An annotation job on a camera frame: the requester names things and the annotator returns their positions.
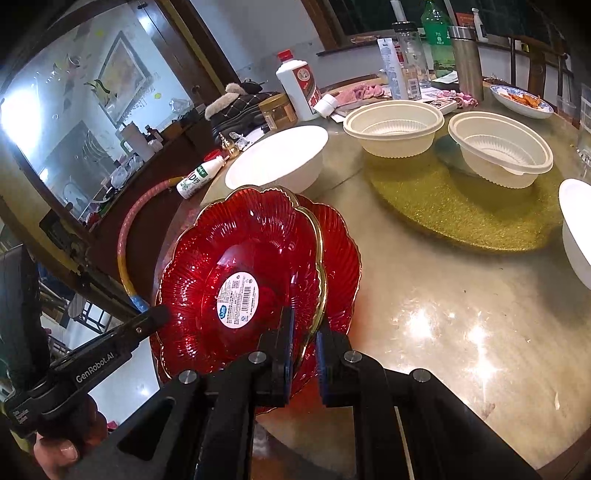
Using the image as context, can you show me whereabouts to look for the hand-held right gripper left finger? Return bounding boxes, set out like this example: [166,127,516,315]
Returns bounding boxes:
[65,307,298,480]

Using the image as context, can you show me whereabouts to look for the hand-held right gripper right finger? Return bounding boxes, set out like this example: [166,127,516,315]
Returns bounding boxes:
[316,323,541,480]

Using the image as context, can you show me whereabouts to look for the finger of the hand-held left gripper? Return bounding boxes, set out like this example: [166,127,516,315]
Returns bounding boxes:
[46,305,171,408]

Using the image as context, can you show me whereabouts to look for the white foam bowl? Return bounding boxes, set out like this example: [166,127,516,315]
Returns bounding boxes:
[224,126,329,195]
[558,178,591,291]

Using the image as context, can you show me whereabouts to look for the person's left hand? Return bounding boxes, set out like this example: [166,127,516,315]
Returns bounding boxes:
[34,436,100,480]

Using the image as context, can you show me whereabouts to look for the multicolour hula hoop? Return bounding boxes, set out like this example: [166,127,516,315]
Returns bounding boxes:
[117,178,185,311]

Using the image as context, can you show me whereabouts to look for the dark wooden sideboard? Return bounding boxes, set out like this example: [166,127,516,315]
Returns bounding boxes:
[88,120,218,278]

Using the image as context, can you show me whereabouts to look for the white milk drink bottle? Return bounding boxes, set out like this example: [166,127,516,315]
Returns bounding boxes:
[176,156,225,200]

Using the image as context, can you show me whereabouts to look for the gold glitter round mat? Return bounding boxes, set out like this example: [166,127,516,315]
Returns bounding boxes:
[364,148,566,252]

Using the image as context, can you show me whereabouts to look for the small gold bottle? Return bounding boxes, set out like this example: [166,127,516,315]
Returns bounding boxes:
[219,131,241,160]

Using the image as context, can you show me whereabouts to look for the brown spread jar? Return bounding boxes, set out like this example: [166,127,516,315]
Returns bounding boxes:
[257,93,298,131]

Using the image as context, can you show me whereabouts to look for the small white cup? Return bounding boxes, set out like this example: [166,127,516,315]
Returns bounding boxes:
[313,95,341,116]

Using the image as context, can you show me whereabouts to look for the cream ribbed plastic bowl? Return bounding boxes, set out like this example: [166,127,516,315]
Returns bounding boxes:
[342,99,445,158]
[447,112,555,189]

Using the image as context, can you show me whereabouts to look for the black padded jacket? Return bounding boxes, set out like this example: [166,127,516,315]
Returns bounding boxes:
[204,80,282,134]

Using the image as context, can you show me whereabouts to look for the white liquor bottle red cap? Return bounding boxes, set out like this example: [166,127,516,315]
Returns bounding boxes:
[276,50,322,121]

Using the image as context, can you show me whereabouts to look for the pink raw meat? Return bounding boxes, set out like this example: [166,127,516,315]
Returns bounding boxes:
[335,83,386,103]

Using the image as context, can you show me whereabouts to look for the white blue carton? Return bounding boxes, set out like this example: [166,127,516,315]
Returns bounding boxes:
[377,37,409,100]

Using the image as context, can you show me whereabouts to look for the pink floral packet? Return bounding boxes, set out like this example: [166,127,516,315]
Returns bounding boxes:
[422,90,483,112]

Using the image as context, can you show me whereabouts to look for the blue-rimmed dish with food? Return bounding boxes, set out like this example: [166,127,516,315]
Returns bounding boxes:
[489,84,555,120]

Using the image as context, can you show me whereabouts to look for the stainless steel tumbler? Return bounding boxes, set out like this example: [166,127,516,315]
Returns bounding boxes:
[448,25,485,102]

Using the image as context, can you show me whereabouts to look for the green soda bottle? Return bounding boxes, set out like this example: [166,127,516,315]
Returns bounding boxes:
[420,0,455,78]

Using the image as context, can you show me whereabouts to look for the white squeeze bottle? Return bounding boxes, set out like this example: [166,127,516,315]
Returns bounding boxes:
[471,8,489,42]

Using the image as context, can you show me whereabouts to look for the wooden chair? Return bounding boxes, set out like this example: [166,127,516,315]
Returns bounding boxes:
[508,34,573,100]

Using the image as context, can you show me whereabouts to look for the white tumbler green handle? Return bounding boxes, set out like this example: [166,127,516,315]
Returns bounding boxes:
[117,122,155,162]

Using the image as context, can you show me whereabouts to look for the large wall mirror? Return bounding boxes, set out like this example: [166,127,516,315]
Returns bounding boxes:
[0,0,195,222]

